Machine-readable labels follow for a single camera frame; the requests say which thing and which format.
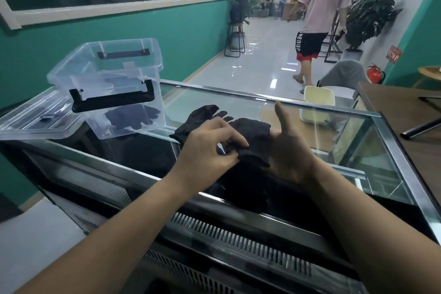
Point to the round light wooden table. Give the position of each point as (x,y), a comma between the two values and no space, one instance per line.
(430,73)

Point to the cream plastic tub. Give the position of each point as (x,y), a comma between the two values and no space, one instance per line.
(317,104)

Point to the person's right forearm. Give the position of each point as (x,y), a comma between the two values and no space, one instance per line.
(372,235)

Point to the black metal plant stand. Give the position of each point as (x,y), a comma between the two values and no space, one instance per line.
(235,25)

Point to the glass display counter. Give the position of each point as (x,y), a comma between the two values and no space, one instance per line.
(241,235)

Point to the red wall sign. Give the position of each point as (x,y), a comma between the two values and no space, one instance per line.
(393,53)

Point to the red fire extinguisher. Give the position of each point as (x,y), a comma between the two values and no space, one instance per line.
(375,74)

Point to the person's left forearm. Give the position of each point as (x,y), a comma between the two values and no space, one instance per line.
(113,238)

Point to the clear plastic storage box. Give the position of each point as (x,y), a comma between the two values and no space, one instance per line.
(137,63)

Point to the person's right hand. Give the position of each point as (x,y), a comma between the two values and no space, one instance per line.
(293,156)

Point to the grey chair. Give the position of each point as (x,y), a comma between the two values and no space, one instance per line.
(344,73)

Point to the clear plastic box lid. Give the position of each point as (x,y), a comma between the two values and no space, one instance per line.
(31,114)

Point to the person's right thumb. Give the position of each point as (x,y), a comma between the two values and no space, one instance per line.
(283,116)

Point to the large potted plant white pot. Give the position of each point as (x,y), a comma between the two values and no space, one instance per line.
(370,11)

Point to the black metal bar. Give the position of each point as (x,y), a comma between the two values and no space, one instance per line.
(422,128)

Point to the black metal frame rack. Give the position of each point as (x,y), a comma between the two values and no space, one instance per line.
(330,52)

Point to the black fabric glove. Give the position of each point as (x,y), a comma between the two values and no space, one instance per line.
(253,138)
(132,116)
(201,118)

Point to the person's left hand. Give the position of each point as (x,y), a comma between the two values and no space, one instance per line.
(198,152)

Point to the dark wooden table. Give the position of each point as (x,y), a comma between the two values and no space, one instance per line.
(389,97)

